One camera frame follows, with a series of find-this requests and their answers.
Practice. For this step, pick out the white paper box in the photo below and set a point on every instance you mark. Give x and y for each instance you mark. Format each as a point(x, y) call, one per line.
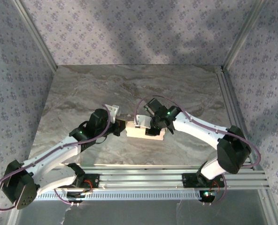
point(136, 132)

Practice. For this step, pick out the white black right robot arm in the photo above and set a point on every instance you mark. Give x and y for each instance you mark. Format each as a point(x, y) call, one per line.
point(200, 131)

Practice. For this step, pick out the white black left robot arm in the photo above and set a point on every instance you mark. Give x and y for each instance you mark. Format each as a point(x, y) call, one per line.
point(54, 154)

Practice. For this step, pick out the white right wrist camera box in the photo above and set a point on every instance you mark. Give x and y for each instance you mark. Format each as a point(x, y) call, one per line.
point(142, 120)

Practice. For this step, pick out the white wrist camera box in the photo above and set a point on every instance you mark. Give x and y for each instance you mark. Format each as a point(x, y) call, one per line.
point(142, 120)
point(113, 111)

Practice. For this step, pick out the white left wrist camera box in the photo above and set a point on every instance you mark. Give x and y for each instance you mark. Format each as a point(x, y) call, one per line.
point(113, 111)

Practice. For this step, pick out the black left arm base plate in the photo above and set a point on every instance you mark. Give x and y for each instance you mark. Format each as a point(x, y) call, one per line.
point(94, 181)

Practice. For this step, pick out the aluminium mounting rail bed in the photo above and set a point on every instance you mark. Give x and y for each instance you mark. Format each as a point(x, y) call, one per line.
point(141, 178)

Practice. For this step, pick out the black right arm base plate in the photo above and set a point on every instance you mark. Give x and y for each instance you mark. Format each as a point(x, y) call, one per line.
point(188, 181)

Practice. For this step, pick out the aluminium side rail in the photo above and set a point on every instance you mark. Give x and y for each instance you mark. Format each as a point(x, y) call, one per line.
point(224, 82)

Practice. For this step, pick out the aluminium corner post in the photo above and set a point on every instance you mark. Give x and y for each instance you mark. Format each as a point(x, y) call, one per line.
point(244, 35)
point(36, 35)

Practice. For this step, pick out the aluminium frame rail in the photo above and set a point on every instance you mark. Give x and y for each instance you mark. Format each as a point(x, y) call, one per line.
point(271, 211)
point(12, 218)

